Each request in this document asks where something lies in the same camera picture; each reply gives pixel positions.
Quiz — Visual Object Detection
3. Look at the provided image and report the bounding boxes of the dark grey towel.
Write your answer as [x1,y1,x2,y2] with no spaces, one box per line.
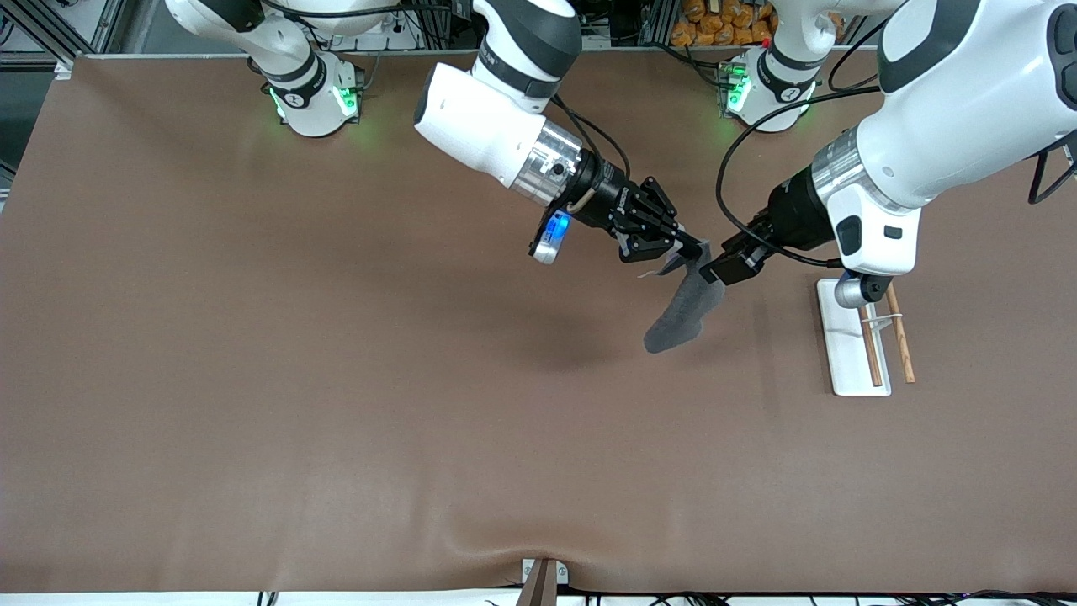
[637,242,727,355]

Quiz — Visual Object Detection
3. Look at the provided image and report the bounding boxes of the white rack with wooden rods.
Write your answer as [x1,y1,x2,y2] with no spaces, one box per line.
[816,278,916,397]

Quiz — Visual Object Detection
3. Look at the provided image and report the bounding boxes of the orange snack bags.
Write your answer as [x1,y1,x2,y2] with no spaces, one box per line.
[671,0,777,48]

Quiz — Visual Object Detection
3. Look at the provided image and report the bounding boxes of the white power strip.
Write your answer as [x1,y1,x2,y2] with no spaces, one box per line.
[324,7,419,51]

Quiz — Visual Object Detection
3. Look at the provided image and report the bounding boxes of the brown table cover mat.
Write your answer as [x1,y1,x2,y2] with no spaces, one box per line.
[0,46,1077,594]

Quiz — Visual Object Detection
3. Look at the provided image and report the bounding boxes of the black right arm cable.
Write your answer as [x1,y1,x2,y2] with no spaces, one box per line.
[551,93,632,183]

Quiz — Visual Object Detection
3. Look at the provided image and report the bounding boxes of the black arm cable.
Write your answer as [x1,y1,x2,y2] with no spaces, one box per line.
[551,93,632,183]
[715,84,884,270]

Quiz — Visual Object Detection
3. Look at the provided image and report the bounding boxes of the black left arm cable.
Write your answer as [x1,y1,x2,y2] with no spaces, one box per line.
[715,84,884,270]

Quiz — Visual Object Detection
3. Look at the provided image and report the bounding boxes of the aluminium frame post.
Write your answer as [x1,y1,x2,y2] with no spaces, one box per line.
[412,0,472,48]
[639,0,682,47]

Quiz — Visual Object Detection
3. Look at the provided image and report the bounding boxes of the metal table clamp bracket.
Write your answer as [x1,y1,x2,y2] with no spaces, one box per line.
[515,557,570,606]

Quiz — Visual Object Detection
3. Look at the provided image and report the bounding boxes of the aluminium frame corner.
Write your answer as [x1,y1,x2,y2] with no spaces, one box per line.
[0,0,127,70]

